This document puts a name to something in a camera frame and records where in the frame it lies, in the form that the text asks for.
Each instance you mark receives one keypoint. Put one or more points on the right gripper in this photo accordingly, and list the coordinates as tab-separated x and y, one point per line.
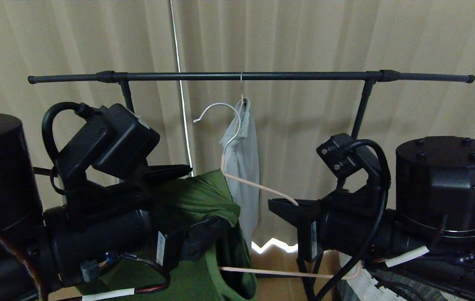
346	225

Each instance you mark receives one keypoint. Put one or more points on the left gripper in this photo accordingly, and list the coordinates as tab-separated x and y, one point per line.
103	238

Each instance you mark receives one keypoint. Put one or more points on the green shirt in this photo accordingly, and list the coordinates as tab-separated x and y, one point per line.
204	196

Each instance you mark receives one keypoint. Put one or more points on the pink clothes hanger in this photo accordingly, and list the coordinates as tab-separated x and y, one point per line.
223	163
241	99

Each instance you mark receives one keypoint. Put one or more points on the pale grey shorts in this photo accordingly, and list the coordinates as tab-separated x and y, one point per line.
246	175

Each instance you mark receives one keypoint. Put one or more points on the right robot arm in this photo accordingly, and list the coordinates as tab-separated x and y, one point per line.
446	188

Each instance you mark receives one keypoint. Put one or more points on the white laundry basket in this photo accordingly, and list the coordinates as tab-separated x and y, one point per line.
358	288

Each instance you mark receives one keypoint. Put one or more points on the black clothes rack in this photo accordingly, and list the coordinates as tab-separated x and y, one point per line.
304	76

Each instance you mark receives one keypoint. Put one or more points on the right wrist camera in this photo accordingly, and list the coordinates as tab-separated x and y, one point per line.
342	154

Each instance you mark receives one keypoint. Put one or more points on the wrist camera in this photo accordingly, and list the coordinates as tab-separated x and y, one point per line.
342	154
124	142

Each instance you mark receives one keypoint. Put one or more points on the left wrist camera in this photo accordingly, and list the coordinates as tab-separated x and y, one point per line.
124	142

